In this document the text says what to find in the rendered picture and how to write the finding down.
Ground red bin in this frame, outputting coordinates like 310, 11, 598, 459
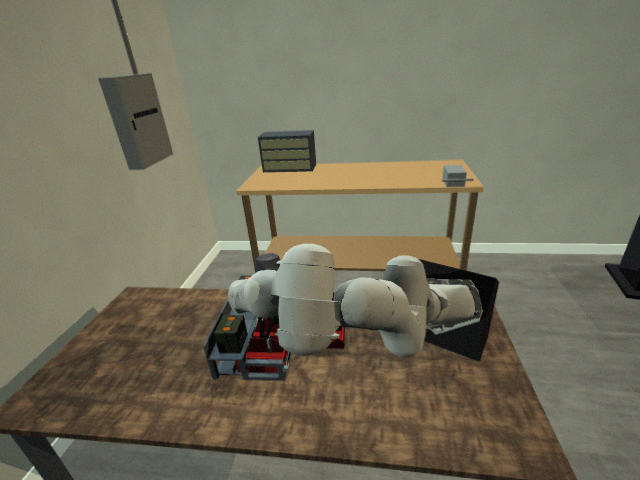
252, 319, 279, 341
327, 327, 345, 349
236, 338, 287, 373

